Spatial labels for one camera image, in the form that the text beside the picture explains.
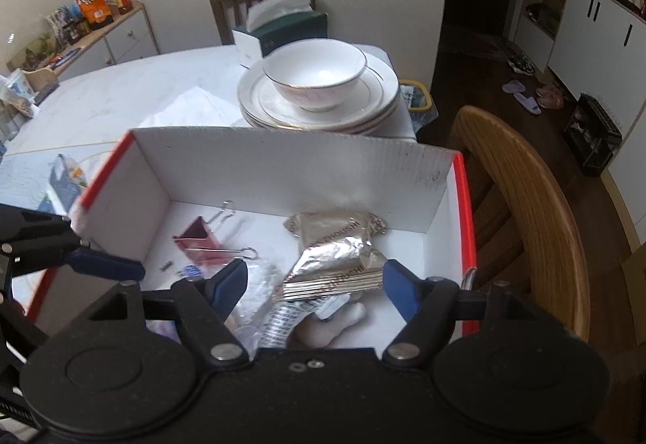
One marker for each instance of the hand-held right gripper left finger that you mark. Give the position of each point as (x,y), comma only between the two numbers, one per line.
(229,283)

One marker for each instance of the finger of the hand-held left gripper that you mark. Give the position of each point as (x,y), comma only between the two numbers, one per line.
(22,320)
(106,265)

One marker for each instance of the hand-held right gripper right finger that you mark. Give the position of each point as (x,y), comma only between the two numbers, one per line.
(398,291)

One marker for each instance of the clear silver triangular packet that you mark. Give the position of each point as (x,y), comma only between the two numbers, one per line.
(252,308)

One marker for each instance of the pink binder clip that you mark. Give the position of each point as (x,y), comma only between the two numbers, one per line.
(194,234)

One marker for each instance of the silver barcode packet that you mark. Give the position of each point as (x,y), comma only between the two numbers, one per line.
(280,323)

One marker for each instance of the foil snack packet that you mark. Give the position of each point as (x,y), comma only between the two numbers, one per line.
(328,247)

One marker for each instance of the red cardboard box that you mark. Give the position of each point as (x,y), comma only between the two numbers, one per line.
(303,171)

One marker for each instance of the wet wipes pack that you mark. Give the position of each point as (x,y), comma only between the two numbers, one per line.
(63,181)

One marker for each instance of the light wooden chair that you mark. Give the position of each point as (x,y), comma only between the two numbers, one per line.
(530,202)

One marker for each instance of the white paper sheet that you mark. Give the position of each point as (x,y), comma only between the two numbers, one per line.
(192,111)

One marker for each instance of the white gold rimmed plate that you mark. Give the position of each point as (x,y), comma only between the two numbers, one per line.
(373,91)
(313,127)

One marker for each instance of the small wooden tray box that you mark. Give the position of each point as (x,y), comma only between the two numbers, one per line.
(40,83)

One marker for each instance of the yellow rimmed bin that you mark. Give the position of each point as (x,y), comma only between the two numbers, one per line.
(419,96)

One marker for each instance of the low wooden side cabinet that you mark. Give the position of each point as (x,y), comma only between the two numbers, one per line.
(126,40)

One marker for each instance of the white gold rimmed bowl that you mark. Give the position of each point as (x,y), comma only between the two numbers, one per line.
(313,70)

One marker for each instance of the purple slipper pair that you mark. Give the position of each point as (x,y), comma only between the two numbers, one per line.
(522,98)

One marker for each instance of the pink slipper pair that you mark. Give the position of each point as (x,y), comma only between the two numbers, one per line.
(550,97)

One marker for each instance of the black plastic crate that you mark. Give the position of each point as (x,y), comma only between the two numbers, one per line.
(593,136)

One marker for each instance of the dark sneakers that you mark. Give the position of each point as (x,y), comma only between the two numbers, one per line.
(521,64)

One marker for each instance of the green white tissue box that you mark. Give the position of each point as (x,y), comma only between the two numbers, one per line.
(287,30)

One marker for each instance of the red lidded jar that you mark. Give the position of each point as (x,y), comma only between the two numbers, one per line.
(122,1)

